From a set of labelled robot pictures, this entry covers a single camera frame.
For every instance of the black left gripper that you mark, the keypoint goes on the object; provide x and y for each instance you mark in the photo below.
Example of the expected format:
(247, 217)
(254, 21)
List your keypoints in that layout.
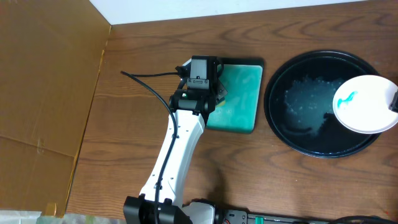
(221, 90)

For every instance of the green and yellow sponge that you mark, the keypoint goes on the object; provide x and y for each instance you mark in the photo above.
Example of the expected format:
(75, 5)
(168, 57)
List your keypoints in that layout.
(221, 102)

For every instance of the white pink plate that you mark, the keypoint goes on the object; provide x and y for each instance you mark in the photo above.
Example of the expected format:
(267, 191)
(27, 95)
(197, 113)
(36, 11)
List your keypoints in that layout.
(361, 104)

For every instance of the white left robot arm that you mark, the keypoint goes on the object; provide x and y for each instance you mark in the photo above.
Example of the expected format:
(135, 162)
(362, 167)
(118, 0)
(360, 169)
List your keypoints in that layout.
(161, 198)

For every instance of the round black serving tray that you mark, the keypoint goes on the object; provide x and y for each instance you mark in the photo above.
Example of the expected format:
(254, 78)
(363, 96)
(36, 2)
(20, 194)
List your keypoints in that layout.
(298, 103)

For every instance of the brown cardboard panel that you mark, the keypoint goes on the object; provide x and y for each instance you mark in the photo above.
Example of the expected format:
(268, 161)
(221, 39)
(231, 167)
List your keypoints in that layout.
(51, 54)

